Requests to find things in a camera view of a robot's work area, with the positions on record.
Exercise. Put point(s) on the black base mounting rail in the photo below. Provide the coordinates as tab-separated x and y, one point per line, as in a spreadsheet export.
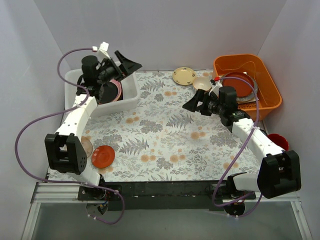
160	195

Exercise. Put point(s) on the red black skull mug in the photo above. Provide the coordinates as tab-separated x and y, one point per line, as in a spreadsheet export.
279	141

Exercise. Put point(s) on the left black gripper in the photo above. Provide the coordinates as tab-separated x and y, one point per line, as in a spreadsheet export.
119	71

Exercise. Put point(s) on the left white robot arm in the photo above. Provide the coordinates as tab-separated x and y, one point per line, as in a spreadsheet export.
94	87

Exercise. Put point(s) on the black round plate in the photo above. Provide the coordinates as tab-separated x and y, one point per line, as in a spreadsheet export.
107	93

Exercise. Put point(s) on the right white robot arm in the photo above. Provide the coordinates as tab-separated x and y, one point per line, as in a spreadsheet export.
279	172

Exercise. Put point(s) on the small red round plate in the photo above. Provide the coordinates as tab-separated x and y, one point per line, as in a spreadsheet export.
103	156

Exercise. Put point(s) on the grey plate in orange bin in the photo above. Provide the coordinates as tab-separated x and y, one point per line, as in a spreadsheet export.
248	98

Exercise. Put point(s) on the floral patterned table mat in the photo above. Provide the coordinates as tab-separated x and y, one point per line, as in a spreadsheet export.
160	141

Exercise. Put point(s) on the white plastic bin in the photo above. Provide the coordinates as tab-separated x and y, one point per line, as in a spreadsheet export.
130	91

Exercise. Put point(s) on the clear glass floral plate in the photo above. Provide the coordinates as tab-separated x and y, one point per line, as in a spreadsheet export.
87	145

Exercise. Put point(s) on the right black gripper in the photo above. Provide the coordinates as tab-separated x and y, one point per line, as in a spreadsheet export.
200	104

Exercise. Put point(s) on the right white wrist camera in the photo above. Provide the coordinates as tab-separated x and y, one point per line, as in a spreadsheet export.
215	85

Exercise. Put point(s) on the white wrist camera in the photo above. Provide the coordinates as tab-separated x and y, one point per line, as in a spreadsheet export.
102	48
215	85

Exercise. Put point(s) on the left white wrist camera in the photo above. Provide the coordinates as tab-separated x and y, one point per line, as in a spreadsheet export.
102	48

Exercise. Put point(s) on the small cream floral plate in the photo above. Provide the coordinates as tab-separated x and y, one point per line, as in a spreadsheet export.
184	76

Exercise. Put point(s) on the pink round plate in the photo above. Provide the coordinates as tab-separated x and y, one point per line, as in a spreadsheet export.
118	85

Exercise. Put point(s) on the red plate in orange bin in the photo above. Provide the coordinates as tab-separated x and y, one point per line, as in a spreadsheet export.
241	82

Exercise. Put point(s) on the orange plastic bin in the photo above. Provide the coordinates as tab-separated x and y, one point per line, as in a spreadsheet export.
268	95

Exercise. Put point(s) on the white ceramic bowl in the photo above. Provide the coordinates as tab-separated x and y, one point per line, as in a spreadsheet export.
202	83

